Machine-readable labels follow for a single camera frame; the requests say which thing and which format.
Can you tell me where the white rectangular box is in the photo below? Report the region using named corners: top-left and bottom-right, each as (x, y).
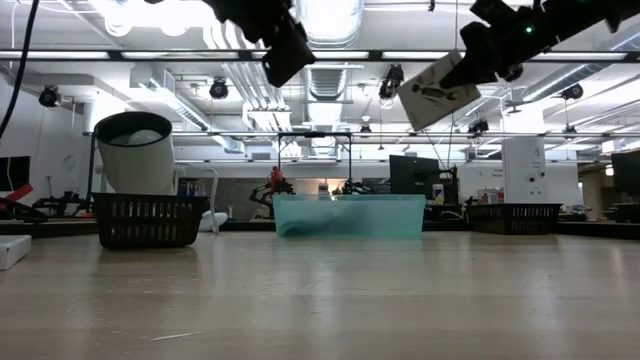
top-left (0, 234), bottom-right (33, 272)

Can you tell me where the teal translucent plastic bin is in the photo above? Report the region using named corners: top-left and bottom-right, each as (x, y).
top-left (272, 193), bottom-right (428, 239)

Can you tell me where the red and black robot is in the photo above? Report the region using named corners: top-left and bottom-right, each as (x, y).
top-left (249, 165), bottom-right (297, 206)

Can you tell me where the black ceiling spotlight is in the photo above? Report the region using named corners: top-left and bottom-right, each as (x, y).
top-left (560, 82), bottom-right (585, 101)
top-left (378, 63), bottom-right (405, 100)
top-left (38, 84), bottom-right (62, 109)
top-left (208, 77), bottom-right (230, 100)

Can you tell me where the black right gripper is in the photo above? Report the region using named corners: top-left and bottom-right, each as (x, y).
top-left (439, 0), bottom-right (567, 91)

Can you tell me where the white packaging card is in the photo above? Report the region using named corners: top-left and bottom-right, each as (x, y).
top-left (398, 48), bottom-right (482, 132)

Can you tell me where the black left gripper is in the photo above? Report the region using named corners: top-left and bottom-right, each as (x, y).
top-left (202, 0), bottom-right (318, 89)

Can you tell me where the white round power adapter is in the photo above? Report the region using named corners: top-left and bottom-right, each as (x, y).
top-left (198, 211), bottom-right (230, 233)

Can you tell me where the white lamp cable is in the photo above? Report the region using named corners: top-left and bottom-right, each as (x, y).
top-left (198, 167), bottom-right (222, 235)

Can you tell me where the black overhead frame bar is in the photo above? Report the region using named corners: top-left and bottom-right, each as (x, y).
top-left (0, 48), bottom-right (640, 64)

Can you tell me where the black monitor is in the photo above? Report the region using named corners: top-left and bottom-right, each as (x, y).
top-left (610, 149), bottom-right (640, 197)
top-left (0, 155), bottom-right (31, 192)
top-left (389, 154), bottom-right (441, 196)

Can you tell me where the black mesh plastic basket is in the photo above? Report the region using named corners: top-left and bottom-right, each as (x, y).
top-left (464, 202), bottom-right (564, 236)
top-left (91, 192), bottom-right (210, 250)

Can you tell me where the black frame base rail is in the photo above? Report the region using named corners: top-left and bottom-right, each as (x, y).
top-left (0, 218), bottom-right (640, 240)

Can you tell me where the black hanging cable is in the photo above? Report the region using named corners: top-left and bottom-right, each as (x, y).
top-left (0, 0), bottom-right (41, 141)

